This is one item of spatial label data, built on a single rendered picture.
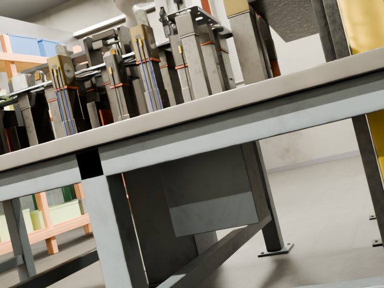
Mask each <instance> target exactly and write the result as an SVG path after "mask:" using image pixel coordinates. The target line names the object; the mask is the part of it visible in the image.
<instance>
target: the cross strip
mask: <svg viewBox="0 0 384 288"><path fill-rule="evenodd" d="M185 10H190V11H188V12H185V13H182V14H179V15H176V13H180V12H182V11H185ZM186 13H192V14H194V15H195V18H199V17H202V18H201V19H198V20H196V21H197V26H199V25H202V24H206V23H208V24H212V25H211V26H214V25H217V24H220V25H221V22H220V21H219V20H217V19H216V18H214V17H213V16H212V15H210V14H209V13H207V12H206V11H204V10H203V9H202V8H200V7H199V6H192V7H188V8H186V9H183V10H180V11H177V12H174V13H171V14H168V15H167V20H168V21H170V22H172V23H174V24H176V22H175V17H177V16H180V15H183V14H186Z"/></svg>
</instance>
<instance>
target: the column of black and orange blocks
mask: <svg viewBox="0 0 384 288"><path fill-rule="evenodd" d="M259 21H260V24H261V29H262V33H263V37H264V40H265V45H266V50H267V54H268V57H269V61H270V66H271V70H272V74H273V78H274V77H278V76H280V75H281V71H280V68H279V64H278V57H277V52H276V49H275V45H274V41H273V39H272V36H271V31H270V27H269V25H268V24H267V23H266V22H265V20H264V19H263V18H262V17H261V16H260V15H259Z"/></svg>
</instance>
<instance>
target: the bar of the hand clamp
mask: <svg viewBox="0 0 384 288"><path fill-rule="evenodd" d="M174 2H175V4H176V8H177V11H180V10H183V9H186V4H185V0H174ZM185 12H187V10H185V11H182V12H180V13H177V14H178V15H179V14H182V13H185Z"/></svg>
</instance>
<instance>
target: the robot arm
mask: <svg viewBox="0 0 384 288"><path fill-rule="evenodd" d="M112 1H113V3H114V5H115V6H116V8H117V9H118V10H119V11H121V12H122V13H124V15H125V16H126V27H128V28H131V27H134V26H138V24H137V20H136V18H135V12H136V11H137V10H138V9H141V8H140V7H138V6H136V5H137V4H142V3H149V2H155V9H156V12H157V18H158V20H159V21H160V22H161V23H162V26H163V30H164V34H165V38H168V37H170V36H173V35H176V34H178V29H177V25H176V24H174V23H172V22H170V21H168V20H167V15H168V14H171V13H174V12H176V10H175V6H174V2H173V0H112ZM172 25H173V26H172Z"/></svg>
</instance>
